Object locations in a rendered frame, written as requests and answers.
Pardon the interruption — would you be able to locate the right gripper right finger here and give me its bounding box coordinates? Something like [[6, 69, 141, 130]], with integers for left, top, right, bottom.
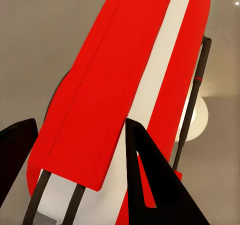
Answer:
[[126, 118, 210, 225]]

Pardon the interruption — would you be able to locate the radio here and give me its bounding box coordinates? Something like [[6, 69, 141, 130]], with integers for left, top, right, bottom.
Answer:
[[22, 0, 212, 225]]

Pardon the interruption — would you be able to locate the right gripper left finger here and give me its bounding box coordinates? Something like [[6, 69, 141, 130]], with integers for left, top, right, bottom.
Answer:
[[0, 118, 39, 207]]

